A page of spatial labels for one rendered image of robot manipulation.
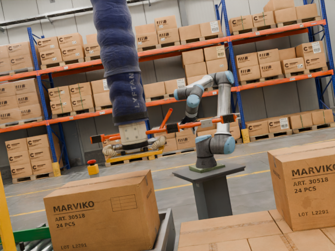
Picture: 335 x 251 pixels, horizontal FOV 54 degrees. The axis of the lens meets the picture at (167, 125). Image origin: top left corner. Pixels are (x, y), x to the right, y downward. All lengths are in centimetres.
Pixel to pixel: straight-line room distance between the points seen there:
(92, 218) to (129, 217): 22
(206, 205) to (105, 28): 167
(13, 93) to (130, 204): 837
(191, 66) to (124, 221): 760
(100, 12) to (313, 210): 166
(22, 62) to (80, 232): 826
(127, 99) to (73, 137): 895
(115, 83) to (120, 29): 33
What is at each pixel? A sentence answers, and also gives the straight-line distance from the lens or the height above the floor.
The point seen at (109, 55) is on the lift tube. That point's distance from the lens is 201.
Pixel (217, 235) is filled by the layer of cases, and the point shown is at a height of 54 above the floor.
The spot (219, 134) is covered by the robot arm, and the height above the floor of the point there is 105.
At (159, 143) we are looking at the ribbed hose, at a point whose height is 115.
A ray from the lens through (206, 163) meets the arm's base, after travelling 286.
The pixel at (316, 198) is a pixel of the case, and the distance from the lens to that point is 201.
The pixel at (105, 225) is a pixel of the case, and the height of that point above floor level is 73.
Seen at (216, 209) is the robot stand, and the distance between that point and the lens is 293.
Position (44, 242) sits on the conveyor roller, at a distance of 267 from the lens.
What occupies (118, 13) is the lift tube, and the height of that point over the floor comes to 195.
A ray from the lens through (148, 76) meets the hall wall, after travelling 1055.
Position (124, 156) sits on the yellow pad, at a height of 111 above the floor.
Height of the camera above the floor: 135
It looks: 3 degrees down
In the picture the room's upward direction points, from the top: 10 degrees counter-clockwise
